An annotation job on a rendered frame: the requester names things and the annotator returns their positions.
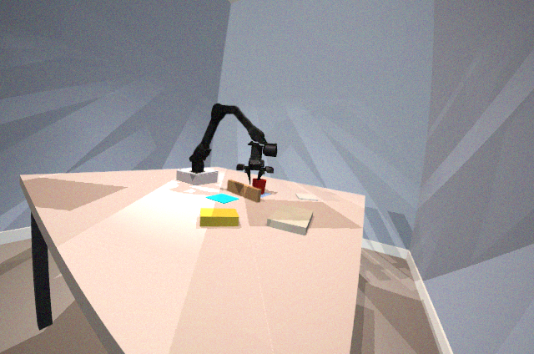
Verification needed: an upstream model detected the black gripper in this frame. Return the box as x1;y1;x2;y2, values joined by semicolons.
236;154;274;185

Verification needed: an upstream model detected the yellow rectangular block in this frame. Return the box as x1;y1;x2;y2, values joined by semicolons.
199;208;239;227

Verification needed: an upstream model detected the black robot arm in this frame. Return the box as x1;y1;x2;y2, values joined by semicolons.
189;104;277;174

